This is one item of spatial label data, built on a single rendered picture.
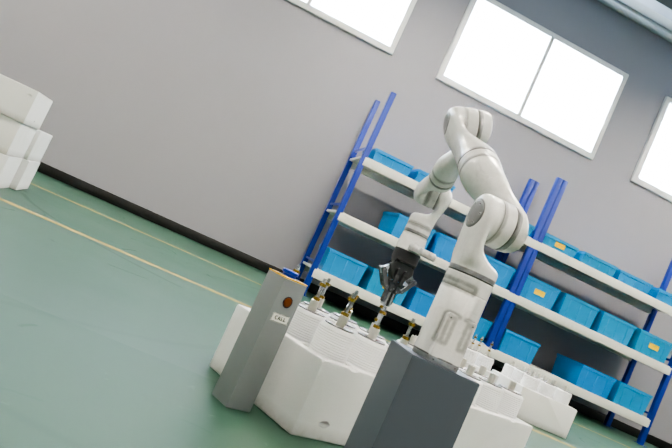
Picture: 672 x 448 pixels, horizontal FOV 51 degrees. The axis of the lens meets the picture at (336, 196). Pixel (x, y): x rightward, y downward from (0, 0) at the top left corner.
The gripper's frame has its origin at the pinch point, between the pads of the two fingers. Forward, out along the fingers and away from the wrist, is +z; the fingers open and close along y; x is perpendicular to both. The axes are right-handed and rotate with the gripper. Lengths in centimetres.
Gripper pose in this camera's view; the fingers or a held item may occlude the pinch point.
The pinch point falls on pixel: (387, 298)
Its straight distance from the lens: 197.6
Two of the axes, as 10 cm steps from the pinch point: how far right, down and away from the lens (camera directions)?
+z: -4.1, 9.1, -0.8
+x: 4.6, 1.3, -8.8
